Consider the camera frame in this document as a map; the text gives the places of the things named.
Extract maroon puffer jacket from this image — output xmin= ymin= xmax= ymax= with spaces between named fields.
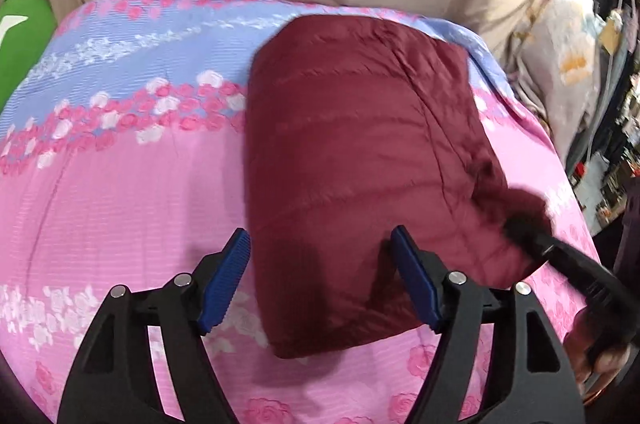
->
xmin=244 ymin=16 xmax=551 ymax=359

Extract pink floral bed sheet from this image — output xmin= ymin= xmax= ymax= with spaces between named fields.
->
xmin=1 ymin=0 xmax=598 ymax=423

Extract cluttered shelf items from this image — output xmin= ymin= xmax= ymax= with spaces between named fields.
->
xmin=565 ymin=0 xmax=639 ymax=235

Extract person's right hand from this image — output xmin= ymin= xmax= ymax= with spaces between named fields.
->
xmin=563 ymin=308 xmax=634 ymax=393

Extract floral grey fabric pile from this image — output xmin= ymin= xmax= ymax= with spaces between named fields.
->
xmin=501 ymin=0 xmax=611 ymax=173

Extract green pillow white stripe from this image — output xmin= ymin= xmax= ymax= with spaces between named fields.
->
xmin=0 ymin=0 xmax=58 ymax=108

